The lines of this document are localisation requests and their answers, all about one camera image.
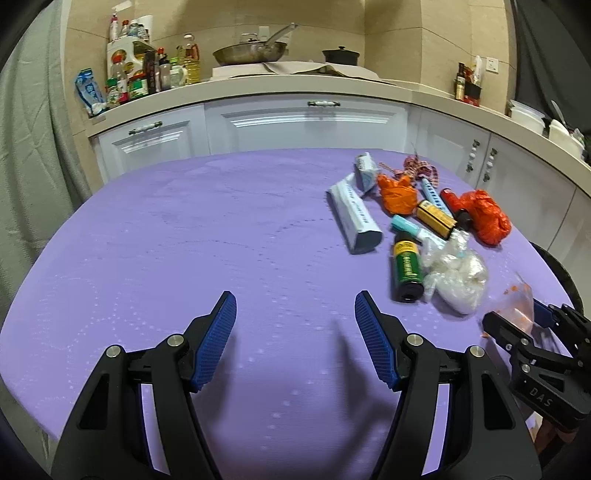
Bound person's hand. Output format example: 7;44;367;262
535;419;564;460

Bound black cooking pot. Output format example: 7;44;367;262
322;46;360;66

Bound red black bottle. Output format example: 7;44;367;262
440;188;473;231

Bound black trash bin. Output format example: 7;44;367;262
531;242;584;315

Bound white bowl with ladle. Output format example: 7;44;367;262
549;100;585;160

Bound small white tube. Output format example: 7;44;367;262
355;152;380;195

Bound red black utensil box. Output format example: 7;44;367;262
464;82;482;107

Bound yellow black bottle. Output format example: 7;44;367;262
416;200;457;240

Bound grey curtain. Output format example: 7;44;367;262
1;1;91;312

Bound red patterned string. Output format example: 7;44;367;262
378;155;440;186

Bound small orange plastic bag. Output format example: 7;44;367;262
377;173;418;216

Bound teal white tube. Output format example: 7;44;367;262
391;215;447;248

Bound clear plastic bag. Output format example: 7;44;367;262
420;230;489;315

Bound green yellow bottle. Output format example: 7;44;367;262
392;232;424;303

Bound dark sauce bottle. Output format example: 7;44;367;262
455;63;466;101

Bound wall power socket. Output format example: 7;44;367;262
486;57;499;74

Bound steel wok pan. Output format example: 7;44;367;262
213;22;298;66

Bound blue white package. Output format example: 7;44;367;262
75;68;107;118

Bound blue white sachet strip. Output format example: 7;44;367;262
421;178;453;217

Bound condiment rack with bottles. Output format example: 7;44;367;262
105;9;187;108

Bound black curtain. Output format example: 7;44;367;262
510;0;590;136

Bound large white blue tube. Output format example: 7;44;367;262
327;174;383;255

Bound white cabinet drawer front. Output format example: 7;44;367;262
204;94;409;154

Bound purple tablecloth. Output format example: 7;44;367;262
1;149;566;479

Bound red orange plastic bag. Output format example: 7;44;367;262
459;189;512;247

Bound white corner cabinet doors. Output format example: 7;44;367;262
408;107;491;187

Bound white plastic container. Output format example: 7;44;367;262
508;99;546;135

